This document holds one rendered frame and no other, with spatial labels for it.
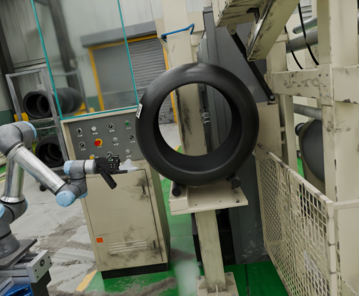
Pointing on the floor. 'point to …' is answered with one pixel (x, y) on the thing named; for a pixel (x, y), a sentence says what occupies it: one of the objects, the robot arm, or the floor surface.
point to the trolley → (51, 145)
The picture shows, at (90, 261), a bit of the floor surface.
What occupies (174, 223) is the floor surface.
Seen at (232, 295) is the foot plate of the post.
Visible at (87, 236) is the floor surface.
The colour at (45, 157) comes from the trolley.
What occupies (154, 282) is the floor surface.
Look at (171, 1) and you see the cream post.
